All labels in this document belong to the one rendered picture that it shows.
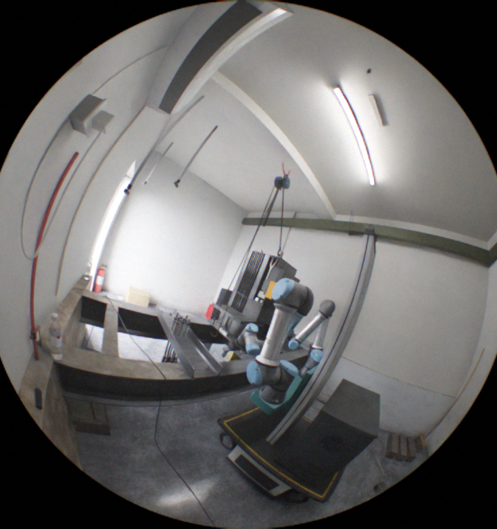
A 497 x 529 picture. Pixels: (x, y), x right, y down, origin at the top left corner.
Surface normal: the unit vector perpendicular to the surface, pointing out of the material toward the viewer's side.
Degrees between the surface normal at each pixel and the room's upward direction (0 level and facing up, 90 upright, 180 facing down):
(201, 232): 90
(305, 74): 180
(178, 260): 90
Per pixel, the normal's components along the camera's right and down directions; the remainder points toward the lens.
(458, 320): -0.67, -0.32
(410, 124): -0.36, 0.93
